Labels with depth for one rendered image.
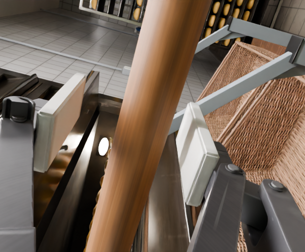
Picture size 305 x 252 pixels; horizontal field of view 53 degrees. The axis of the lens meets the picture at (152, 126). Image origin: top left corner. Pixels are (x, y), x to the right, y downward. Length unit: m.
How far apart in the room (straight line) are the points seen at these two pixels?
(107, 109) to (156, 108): 1.61
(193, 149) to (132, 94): 0.04
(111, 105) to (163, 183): 0.76
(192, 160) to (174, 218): 0.82
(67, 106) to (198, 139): 0.07
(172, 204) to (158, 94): 0.88
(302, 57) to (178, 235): 0.58
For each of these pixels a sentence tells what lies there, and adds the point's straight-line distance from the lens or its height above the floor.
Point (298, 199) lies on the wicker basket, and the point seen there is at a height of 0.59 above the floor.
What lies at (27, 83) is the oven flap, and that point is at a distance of 1.67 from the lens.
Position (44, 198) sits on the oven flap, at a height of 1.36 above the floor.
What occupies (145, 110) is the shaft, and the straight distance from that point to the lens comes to 0.16.
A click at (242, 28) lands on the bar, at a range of 1.03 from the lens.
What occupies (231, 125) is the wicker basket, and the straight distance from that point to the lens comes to 1.21.
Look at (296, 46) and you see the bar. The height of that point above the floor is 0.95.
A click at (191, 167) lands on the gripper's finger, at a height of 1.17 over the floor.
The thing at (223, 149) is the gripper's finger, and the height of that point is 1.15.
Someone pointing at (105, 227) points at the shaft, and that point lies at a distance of 0.20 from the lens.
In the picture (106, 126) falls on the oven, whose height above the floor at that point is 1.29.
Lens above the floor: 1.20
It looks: 6 degrees down
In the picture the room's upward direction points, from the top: 76 degrees counter-clockwise
